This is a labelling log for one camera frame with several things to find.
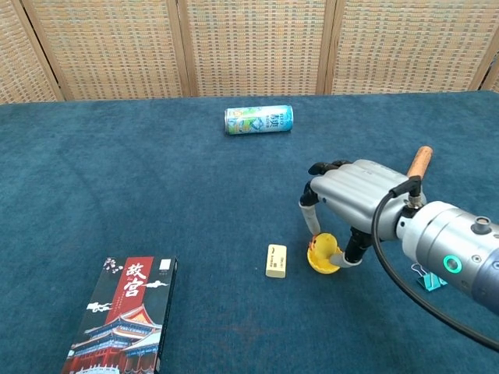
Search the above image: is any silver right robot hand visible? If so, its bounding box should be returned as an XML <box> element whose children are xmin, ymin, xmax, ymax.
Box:
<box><xmin>298</xmin><ymin>158</ymin><xmax>410</xmax><ymax>270</ymax></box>

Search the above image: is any small yellow rubber duck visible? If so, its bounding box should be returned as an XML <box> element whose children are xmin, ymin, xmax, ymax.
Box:
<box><xmin>307</xmin><ymin>232</ymin><xmax>340</xmax><ymax>268</ymax></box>

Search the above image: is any wooden rolling pin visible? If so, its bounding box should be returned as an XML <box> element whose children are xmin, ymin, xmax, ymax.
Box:
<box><xmin>405</xmin><ymin>145</ymin><xmax>434</xmax><ymax>178</ymax></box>

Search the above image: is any yellow scalloped plastic cup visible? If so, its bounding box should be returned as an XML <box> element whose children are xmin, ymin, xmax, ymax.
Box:
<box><xmin>306</xmin><ymin>249</ymin><xmax>342</xmax><ymax>276</ymax></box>

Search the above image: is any beige rectangular eraser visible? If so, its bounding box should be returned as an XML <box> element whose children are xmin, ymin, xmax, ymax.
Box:
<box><xmin>265</xmin><ymin>244</ymin><xmax>288</xmax><ymax>279</ymax></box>

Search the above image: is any light blue beverage can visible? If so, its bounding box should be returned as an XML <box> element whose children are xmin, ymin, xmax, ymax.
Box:
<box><xmin>224</xmin><ymin>104</ymin><xmax>294</xmax><ymax>136</ymax></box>

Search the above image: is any woven rattan folding screen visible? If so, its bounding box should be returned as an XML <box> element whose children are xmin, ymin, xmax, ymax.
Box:
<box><xmin>0</xmin><ymin>0</ymin><xmax>499</xmax><ymax>104</ymax></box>

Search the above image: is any teal table cloth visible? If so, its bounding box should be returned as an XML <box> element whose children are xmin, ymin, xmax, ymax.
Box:
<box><xmin>0</xmin><ymin>90</ymin><xmax>499</xmax><ymax>374</ymax></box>

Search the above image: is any black red palace book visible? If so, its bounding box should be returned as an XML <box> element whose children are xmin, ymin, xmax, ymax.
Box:
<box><xmin>61</xmin><ymin>255</ymin><xmax>179</xmax><ymax>374</ymax></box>

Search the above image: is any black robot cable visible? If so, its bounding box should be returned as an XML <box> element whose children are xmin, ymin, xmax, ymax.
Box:
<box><xmin>370</xmin><ymin>175</ymin><xmax>499</xmax><ymax>351</ymax></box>

